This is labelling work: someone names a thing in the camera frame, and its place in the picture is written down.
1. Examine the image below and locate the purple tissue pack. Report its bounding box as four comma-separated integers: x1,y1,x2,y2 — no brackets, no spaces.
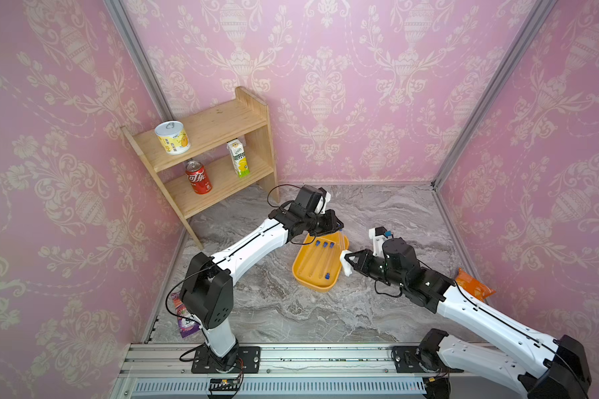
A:
171,294,200,338

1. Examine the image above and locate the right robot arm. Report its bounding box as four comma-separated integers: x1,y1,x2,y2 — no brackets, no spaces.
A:
339,249,592,398

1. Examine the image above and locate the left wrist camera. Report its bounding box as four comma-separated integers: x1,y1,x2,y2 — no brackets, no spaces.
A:
314,188,331,214

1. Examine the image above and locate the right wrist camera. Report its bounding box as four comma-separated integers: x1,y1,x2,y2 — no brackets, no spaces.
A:
369,226,420,272

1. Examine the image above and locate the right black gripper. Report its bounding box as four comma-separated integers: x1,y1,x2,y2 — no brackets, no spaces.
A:
344,250,409,293

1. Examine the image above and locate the yellow plastic basin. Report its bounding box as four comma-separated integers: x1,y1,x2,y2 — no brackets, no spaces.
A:
292,232,349,293

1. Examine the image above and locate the wooden two-tier shelf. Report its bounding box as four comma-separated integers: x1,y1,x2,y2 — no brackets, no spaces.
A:
120,86,280,249

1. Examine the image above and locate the orange snack bag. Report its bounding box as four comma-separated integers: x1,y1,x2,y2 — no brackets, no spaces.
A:
455,268,496,302

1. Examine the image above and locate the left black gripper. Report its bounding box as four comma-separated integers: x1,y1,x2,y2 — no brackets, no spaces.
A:
303,208,346,236

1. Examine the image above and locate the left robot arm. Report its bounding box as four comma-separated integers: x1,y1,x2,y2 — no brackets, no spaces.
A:
179,186,344,372

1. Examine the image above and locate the yellow white tin can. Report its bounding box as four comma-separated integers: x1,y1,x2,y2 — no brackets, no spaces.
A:
154,121,191,156

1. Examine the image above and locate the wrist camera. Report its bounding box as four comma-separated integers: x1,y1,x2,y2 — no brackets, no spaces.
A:
369,226,420,272
314,188,331,214

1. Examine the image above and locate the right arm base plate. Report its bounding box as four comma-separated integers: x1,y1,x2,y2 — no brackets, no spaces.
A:
390,345,464,377

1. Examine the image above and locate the white wiping cloth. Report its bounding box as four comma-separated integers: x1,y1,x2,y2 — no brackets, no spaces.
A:
339,250,354,277

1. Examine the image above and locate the test tube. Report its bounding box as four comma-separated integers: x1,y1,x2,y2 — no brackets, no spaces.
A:
309,241,329,278
317,242,334,279
322,260,334,279
303,240,322,275

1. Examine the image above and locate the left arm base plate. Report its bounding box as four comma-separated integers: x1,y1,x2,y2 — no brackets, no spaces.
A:
191,344,261,374

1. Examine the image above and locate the aluminium front rail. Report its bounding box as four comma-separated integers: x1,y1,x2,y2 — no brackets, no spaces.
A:
110,341,550,399

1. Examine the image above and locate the green white juice carton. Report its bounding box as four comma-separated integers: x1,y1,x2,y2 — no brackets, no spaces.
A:
226,139,251,178

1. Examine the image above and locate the red cola can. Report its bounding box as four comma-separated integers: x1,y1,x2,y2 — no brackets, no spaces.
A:
185,160,212,195

